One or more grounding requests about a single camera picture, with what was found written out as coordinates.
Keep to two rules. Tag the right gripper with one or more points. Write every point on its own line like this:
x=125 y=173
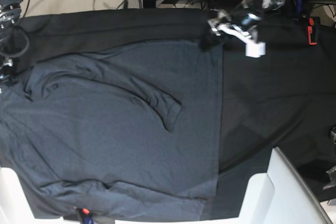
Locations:
x=7 y=69

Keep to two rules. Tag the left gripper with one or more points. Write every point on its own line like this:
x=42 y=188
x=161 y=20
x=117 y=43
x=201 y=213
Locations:
x=241 y=24

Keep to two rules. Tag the dark grey T-shirt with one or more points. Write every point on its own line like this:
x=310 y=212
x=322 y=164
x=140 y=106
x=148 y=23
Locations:
x=129 y=133

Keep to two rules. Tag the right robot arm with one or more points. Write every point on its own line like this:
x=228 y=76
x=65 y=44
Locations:
x=11 y=18

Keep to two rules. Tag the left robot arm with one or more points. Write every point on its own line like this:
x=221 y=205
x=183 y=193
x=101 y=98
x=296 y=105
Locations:
x=262 y=7

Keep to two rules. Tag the black table cloth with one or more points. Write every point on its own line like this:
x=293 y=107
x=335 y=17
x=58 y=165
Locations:
x=284 y=99

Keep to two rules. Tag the black red clamp right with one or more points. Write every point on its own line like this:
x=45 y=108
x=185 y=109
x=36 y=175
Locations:
x=311 y=28

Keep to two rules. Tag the black red clamp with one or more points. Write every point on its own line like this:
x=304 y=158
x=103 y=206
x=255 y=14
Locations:
x=84 y=216
x=311 y=28

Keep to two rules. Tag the white bin left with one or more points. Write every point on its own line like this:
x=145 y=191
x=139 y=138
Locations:
x=14 y=205

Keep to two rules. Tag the white bin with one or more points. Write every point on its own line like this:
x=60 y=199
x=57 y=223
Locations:
x=14 y=205
x=280 y=196

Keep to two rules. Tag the white bin right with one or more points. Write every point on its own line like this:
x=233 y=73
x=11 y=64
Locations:
x=280 y=196

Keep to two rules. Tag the black red clamp front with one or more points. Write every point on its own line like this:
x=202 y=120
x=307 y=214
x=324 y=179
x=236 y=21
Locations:
x=84 y=216

